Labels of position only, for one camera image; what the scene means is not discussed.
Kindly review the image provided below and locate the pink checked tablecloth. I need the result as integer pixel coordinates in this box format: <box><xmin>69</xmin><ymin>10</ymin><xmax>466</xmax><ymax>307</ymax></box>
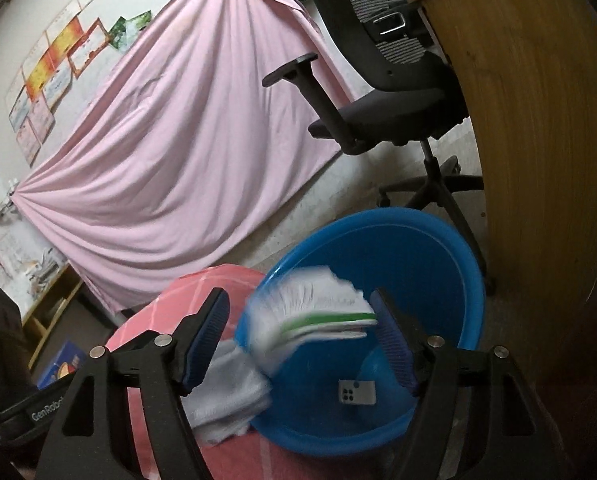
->
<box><xmin>106</xmin><ymin>265</ymin><xmax>409</xmax><ymax>480</ymax></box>

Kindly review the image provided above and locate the wooden desk panel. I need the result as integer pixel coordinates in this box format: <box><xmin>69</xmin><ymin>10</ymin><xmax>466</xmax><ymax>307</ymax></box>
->
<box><xmin>409</xmin><ymin>0</ymin><xmax>597</xmax><ymax>401</ymax></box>

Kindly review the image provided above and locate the blue cardboard box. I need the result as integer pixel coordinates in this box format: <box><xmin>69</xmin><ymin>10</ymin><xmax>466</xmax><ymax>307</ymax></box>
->
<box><xmin>37</xmin><ymin>341</ymin><xmax>86</xmax><ymax>391</ymax></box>

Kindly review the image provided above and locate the green wall photo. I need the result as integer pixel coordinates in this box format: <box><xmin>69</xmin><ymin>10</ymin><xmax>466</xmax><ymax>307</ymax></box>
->
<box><xmin>109</xmin><ymin>10</ymin><xmax>153</xmax><ymax>52</ymax></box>

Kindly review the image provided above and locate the pink hanging sheet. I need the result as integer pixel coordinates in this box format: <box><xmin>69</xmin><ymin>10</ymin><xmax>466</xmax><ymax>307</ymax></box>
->
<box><xmin>16</xmin><ymin>0</ymin><xmax>354</xmax><ymax>313</ymax></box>

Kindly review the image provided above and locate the low wooden shelf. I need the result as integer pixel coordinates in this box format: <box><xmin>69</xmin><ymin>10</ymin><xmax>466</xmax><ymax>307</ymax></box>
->
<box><xmin>22</xmin><ymin>265</ymin><xmax>84</xmax><ymax>366</ymax></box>

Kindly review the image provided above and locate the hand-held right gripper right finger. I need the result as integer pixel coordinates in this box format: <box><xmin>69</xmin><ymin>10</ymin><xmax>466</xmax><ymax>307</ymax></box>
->
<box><xmin>370</xmin><ymin>287</ymin><xmax>562</xmax><ymax>480</ymax></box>

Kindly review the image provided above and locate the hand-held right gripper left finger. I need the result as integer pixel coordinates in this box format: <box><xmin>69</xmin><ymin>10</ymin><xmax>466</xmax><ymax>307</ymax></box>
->
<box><xmin>37</xmin><ymin>287</ymin><xmax>230</xmax><ymax>480</ymax></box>

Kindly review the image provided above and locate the small white phone case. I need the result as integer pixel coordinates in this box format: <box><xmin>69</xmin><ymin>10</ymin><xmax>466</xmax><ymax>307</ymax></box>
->
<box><xmin>339</xmin><ymin>380</ymin><xmax>378</xmax><ymax>406</ymax></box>

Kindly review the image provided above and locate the pile of papers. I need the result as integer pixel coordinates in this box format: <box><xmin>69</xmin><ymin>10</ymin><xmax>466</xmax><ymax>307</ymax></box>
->
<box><xmin>27</xmin><ymin>249</ymin><xmax>65</xmax><ymax>287</ymax></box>

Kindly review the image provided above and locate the blue plastic basin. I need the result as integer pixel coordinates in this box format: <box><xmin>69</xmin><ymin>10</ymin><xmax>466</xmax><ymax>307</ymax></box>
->
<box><xmin>234</xmin><ymin>206</ymin><xmax>488</xmax><ymax>457</ymax></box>

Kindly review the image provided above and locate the black office chair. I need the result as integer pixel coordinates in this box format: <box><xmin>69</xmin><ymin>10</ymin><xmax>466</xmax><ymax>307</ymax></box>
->
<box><xmin>261</xmin><ymin>0</ymin><xmax>497</xmax><ymax>296</ymax></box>

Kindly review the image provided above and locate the white towel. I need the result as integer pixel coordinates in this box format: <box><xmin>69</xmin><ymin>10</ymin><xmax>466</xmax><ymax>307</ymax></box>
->
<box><xmin>184</xmin><ymin>338</ymin><xmax>273</xmax><ymax>447</ymax></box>

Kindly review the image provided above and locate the row of wall certificates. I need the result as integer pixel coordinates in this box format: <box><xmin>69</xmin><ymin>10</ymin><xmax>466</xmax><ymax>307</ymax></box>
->
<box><xmin>8</xmin><ymin>0</ymin><xmax>122</xmax><ymax>168</ymax></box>

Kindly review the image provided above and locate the white wrapper with green stripe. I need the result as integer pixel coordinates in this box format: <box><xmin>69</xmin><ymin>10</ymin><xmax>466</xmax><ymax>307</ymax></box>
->
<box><xmin>243</xmin><ymin>266</ymin><xmax>379</xmax><ymax>376</ymax></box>

